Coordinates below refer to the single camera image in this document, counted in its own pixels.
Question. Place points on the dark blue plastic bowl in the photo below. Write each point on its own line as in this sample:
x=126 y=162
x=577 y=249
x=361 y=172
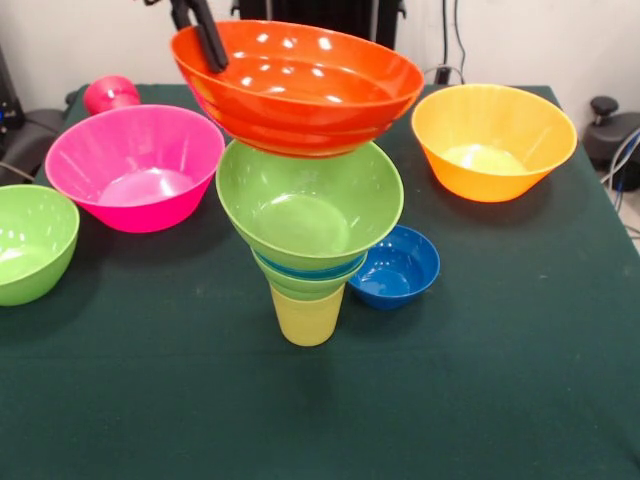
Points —
x=400 y=280

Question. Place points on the black computer tower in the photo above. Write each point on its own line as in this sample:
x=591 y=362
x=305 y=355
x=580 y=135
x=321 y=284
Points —
x=7 y=100

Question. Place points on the light blue plastic bowl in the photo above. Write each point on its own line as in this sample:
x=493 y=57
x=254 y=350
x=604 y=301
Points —
x=310 y=274

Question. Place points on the large orange plastic bowl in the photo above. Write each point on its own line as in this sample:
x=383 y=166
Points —
x=495 y=140

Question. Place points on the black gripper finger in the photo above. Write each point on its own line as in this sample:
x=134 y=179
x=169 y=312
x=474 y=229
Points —
x=181 y=14
x=210 y=40

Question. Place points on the red-orange plastic bowl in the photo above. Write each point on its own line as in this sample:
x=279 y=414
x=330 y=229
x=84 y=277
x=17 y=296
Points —
x=300 y=115

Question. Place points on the large green plastic bowl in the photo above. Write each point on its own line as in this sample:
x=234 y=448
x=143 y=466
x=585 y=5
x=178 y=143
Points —
x=300 y=210
x=30 y=250

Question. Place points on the red plastic cup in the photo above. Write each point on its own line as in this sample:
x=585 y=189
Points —
x=110 y=95

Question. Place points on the black power adapter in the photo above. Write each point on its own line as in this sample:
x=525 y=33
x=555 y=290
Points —
x=442 y=75

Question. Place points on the dark green tablecloth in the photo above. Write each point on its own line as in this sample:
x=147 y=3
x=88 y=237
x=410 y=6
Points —
x=200 y=400

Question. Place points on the yellow plastic cup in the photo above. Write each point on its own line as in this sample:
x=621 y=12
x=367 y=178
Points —
x=307 y=322

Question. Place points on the large pink plastic bowl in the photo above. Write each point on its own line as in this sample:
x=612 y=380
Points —
x=135 y=170

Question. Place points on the small green plastic bowl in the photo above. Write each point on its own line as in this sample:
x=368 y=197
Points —
x=310 y=289

